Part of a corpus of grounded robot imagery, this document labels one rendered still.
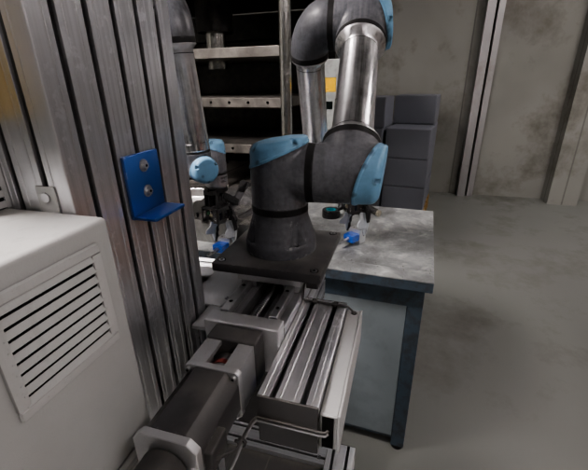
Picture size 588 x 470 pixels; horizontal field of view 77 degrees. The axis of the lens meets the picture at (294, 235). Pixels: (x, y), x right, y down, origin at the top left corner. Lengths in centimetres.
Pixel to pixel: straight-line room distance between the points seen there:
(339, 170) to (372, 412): 115
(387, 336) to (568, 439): 95
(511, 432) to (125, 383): 168
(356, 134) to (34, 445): 62
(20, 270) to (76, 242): 6
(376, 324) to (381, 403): 36
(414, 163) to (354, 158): 299
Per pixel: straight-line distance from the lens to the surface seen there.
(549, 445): 200
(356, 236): 138
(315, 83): 106
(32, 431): 47
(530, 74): 518
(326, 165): 68
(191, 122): 104
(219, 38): 254
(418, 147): 363
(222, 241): 135
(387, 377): 150
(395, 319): 134
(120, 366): 54
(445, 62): 504
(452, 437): 186
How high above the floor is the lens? 137
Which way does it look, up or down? 23 degrees down
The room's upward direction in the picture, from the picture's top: 1 degrees counter-clockwise
